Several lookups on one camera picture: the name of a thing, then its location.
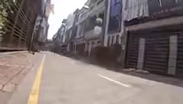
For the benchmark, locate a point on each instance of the dark bush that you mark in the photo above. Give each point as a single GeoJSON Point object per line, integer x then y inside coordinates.
{"type": "Point", "coordinates": [107, 56]}

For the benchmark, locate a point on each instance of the tall building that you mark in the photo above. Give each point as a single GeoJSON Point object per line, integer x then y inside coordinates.
{"type": "Point", "coordinates": [42, 22]}

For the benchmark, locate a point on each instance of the row of buildings with shutters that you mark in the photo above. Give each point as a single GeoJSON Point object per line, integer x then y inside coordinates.
{"type": "Point", "coordinates": [155, 39]}

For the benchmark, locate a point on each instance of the grey concrete road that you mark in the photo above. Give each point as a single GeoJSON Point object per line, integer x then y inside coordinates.
{"type": "Point", "coordinates": [84, 90]}

